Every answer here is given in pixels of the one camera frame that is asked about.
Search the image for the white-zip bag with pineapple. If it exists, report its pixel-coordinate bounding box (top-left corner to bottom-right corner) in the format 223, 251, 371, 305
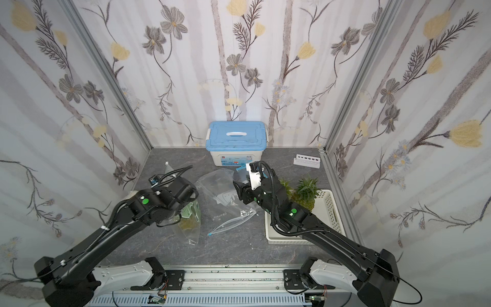
196, 168, 259, 236

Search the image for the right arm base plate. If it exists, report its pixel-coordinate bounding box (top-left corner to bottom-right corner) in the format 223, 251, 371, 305
283, 269, 335, 293

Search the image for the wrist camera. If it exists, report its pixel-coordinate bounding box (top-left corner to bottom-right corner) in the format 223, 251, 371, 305
246, 161, 269, 190
148, 174, 163, 187

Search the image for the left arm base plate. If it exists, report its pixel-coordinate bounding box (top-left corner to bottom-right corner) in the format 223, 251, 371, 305
130, 270, 185, 290

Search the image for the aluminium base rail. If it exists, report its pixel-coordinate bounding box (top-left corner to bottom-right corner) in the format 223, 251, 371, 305
85, 258, 364, 306

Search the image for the blue-zip clear plastic bag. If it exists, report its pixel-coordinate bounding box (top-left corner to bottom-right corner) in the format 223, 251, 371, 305
233, 165, 250, 184

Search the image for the blue-lidded white storage box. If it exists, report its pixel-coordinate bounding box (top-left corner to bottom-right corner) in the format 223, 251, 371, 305
205, 121, 268, 167

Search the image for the yellow toy pineapple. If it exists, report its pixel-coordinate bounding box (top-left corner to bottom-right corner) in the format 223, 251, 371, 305
280, 179, 295, 199
292, 177, 320, 211

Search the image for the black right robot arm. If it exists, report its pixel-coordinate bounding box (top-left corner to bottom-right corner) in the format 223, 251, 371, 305
233, 180, 400, 306

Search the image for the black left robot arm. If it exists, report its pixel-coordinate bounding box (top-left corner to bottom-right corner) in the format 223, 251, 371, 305
35, 177, 198, 306

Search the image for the white test tube rack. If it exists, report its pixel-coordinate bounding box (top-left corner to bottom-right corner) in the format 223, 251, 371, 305
293, 154, 321, 169

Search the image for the green-zip bag with pineapple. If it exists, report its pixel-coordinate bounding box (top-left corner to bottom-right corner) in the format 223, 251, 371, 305
164, 161, 202, 246

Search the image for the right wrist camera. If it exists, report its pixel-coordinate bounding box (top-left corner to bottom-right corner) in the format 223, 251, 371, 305
246, 161, 269, 190

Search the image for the white perforated plastic tray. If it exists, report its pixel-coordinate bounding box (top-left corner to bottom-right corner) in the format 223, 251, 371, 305
264, 189, 345, 245

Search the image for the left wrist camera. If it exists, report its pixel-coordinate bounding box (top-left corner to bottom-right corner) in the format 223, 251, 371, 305
148, 174, 163, 187

